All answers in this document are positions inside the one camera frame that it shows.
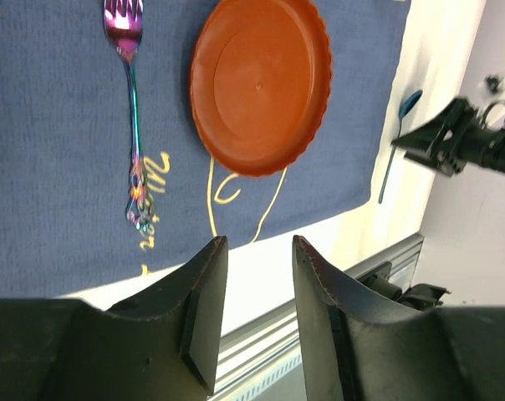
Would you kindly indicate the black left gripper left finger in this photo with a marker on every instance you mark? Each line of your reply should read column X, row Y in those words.
column 160, row 344

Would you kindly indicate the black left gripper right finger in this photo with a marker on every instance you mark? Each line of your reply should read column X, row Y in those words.
column 445, row 353

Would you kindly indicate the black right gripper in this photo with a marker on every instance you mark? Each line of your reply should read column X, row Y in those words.
column 457, row 136

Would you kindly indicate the blue metal spoon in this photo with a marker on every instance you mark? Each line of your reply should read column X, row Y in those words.
column 405, row 108

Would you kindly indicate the orange plastic plate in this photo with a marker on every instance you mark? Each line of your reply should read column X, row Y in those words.
column 260, row 81

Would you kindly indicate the blue cloth placemat gold print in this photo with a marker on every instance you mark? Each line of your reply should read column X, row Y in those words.
column 65, row 143

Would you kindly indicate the iridescent purple fork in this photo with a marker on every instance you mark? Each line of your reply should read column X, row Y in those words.
column 123, row 27

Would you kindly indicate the aluminium front rail base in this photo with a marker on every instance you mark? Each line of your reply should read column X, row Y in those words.
column 317, row 324

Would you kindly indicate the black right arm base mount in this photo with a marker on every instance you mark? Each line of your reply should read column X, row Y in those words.
column 394, row 284

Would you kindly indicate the slotted grey cable duct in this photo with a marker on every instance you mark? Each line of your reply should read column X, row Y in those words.
column 259, row 382

